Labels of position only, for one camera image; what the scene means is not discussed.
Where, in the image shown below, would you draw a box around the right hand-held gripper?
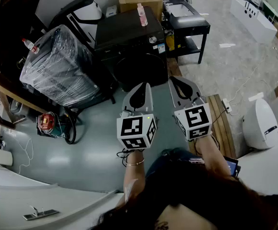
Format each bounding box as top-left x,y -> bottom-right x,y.
168,76 -> 213,141

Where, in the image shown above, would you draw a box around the white power strip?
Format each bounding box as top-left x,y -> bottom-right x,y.
222,98 -> 233,114

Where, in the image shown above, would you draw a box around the person's right forearm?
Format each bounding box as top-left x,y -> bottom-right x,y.
196,135 -> 232,177

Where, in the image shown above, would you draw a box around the gold bracelet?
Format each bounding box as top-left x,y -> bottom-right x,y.
125,159 -> 145,167

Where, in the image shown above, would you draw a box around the long white cabinet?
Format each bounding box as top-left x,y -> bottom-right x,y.
230,0 -> 278,44

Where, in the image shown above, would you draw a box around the wooden beam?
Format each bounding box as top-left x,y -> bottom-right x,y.
0,61 -> 48,115

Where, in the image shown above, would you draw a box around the red vacuum cleaner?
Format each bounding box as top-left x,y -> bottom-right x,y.
37,112 -> 65,138

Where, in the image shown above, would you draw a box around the person's left forearm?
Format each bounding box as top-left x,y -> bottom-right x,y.
116,149 -> 146,208

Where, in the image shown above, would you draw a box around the black washing machine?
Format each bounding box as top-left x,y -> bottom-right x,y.
94,6 -> 169,92

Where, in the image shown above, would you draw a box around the white and black exercise machine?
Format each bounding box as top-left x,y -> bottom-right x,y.
49,0 -> 106,47

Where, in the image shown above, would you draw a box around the black table with shelf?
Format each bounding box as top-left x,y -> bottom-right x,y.
162,0 -> 211,65

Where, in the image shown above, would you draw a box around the plastic-wrapped grey appliance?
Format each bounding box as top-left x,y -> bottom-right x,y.
19,24 -> 101,107

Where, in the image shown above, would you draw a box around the grey bin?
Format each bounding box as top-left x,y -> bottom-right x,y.
9,99 -> 27,124

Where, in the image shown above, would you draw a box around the dark tablet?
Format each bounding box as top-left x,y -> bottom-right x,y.
223,156 -> 241,177

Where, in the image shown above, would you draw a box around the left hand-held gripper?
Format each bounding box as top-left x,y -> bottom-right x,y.
116,82 -> 158,150

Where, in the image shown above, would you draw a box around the thin white cable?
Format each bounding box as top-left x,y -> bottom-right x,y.
18,138 -> 34,174

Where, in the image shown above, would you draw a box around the white egg-shaped device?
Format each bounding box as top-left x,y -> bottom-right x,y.
242,98 -> 278,150

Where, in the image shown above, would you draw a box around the small white box device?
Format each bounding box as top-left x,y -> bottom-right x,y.
105,5 -> 118,18

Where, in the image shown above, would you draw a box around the yellow container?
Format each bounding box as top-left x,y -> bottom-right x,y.
165,34 -> 175,52

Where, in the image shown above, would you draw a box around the person's blue jeans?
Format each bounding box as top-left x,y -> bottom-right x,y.
145,148 -> 205,177

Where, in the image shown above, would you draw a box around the clear water bottle red label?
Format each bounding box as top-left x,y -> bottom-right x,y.
22,38 -> 40,55

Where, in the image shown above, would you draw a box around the pink floral bottle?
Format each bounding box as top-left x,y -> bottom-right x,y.
136,3 -> 148,27

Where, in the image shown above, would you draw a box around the wooden slatted board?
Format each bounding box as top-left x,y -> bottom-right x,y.
207,94 -> 237,159

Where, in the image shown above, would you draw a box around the brown wooden plank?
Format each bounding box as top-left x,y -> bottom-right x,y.
167,57 -> 183,78

